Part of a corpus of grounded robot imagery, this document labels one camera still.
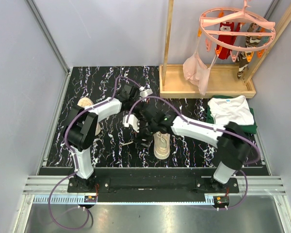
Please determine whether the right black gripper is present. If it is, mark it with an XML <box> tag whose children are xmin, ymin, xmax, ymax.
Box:
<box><xmin>131</xmin><ymin>119</ymin><xmax>158</xmax><ymax>150</ymax></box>

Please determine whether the beige sneaker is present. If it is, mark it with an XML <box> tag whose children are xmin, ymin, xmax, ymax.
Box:
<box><xmin>77</xmin><ymin>97</ymin><xmax>101</xmax><ymax>136</ymax></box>
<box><xmin>154</xmin><ymin>132</ymin><xmax>170</xmax><ymax>160</ymax></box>

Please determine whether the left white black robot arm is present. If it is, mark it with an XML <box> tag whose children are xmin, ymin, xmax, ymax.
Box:
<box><xmin>64</xmin><ymin>84</ymin><xmax>147</xmax><ymax>192</ymax></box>

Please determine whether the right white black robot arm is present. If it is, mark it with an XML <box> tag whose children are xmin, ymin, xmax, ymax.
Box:
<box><xmin>129</xmin><ymin>103</ymin><xmax>253</xmax><ymax>193</ymax></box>

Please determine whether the black marble pattern mat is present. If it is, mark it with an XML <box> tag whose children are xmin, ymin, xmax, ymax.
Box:
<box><xmin>40</xmin><ymin>66</ymin><xmax>270</xmax><ymax>175</ymax></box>

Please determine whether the pink bra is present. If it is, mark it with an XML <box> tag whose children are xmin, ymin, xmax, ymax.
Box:
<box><xmin>182</xmin><ymin>37</ymin><xmax>218</xmax><ymax>96</ymax></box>

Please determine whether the white t-shirt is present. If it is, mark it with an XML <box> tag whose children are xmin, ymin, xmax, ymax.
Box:
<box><xmin>208</xmin><ymin>95</ymin><xmax>255</xmax><ymax>126</ymax></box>

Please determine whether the green folded garment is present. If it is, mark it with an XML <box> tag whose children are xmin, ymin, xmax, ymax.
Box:
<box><xmin>206</xmin><ymin>106</ymin><xmax>257</xmax><ymax>134</ymax></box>

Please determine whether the brown striped sock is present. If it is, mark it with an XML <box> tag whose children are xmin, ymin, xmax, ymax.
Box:
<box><xmin>236</xmin><ymin>23</ymin><xmax>262</xmax><ymax>80</ymax></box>

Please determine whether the red sock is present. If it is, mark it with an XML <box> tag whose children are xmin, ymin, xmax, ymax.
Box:
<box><xmin>218</xmin><ymin>21</ymin><xmax>242</xmax><ymax>60</ymax></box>

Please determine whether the pink round clip hanger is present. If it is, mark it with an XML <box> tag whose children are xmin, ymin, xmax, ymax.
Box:
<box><xmin>197</xmin><ymin>0</ymin><xmax>276</xmax><ymax>62</ymax></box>

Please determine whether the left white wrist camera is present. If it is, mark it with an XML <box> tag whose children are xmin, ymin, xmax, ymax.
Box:
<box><xmin>139</xmin><ymin>86</ymin><xmax>153</xmax><ymax>98</ymax></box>

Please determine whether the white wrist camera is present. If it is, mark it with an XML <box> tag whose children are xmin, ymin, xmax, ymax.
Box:
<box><xmin>123</xmin><ymin>114</ymin><xmax>140</xmax><ymax>133</ymax></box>
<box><xmin>139</xmin><ymin>86</ymin><xmax>153</xmax><ymax>98</ymax></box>

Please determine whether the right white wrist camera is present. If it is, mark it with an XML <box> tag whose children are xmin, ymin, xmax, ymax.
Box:
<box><xmin>123</xmin><ymin>114</ymin><xmax>140</xmax><ymax>133</ymax></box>

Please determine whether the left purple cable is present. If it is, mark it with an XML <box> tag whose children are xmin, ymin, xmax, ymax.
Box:
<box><xmin>47</xmin><ymin>76</ymin><xmax>143</xmax><ymax>230</ymax></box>

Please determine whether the purple cable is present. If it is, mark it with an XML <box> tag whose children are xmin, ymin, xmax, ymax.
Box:
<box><xmin>126</xmin><ymin>96</ymin><xmax>261</xmax><ymax>211</ymax></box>
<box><xmin>47</xmin><ymin>76</ymin><xmax>143</xmax><ymax>230</ymax></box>

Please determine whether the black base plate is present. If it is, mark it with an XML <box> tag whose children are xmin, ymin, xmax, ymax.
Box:
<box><xmin>67</xmin><ymin>168</ymin><xmax>240</xmax><ymax>204</ymax></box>

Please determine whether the wooden drying rack frame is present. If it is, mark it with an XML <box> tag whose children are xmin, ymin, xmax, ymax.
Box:
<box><xmin>159</xmin><ymin>0</ymin><xmax>291</xmax><ymax>99</ymax></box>

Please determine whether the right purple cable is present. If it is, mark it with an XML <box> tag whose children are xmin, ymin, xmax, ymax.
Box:
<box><xmin>126</xmin><ymin>96</ymin><xmax>261</xmax><ymax>211</ymax></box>

